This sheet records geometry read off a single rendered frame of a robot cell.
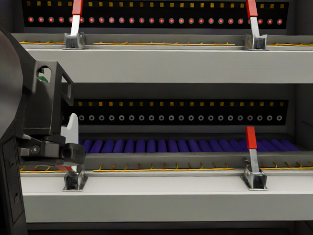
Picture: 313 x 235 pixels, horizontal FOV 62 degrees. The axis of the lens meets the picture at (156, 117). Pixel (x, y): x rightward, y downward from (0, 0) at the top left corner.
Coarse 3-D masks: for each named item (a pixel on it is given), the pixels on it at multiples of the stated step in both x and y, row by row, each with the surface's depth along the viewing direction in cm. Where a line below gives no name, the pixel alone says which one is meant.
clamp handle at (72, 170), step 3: (57, 165) 31; (60, 165) 31; (60, 168) 33; (63, 168) 33; (66, 168) 33; (69, 168) 34; (72, 168) 38; (75, 168) 38; (63, 171) 34; (66, 171) 35; (69, 171) 35; (72, 171) 35; (75, 171) 38; (69, 174) 37; (72, 174) 37; (75, 174) 37
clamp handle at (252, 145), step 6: (252, 126) 41; (246, 132) 41; (252, 132) 40; (246, 138) 41; (252, 138) 40; (252, 144) 40; (252, 150) 40; (252, 156) 39; (252, 162) 39; (252, 168) 39; (258, 168) 39
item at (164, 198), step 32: (96, 128) 54; (128, 128) 54; (160, 128) 54; (192, 128) 54; (224, 128) 54; (256, 128) 54; (32, 192) 37; (64, 192) 37; (96, 192) 37; (128, 192) 37; (160, 192) 37; (192, 192) 37; (224, 192) 37; (256, 192) 37; (288, 192) 37
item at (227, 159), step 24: (24, 168) 42; (48, 168) 41; (96, 168) 43; (120, 168) 43; (144, 168) 43; (168, 168) 44; (216, 168) 42; (264, 168) 42; (288, 168) 42; (312, 168) 43
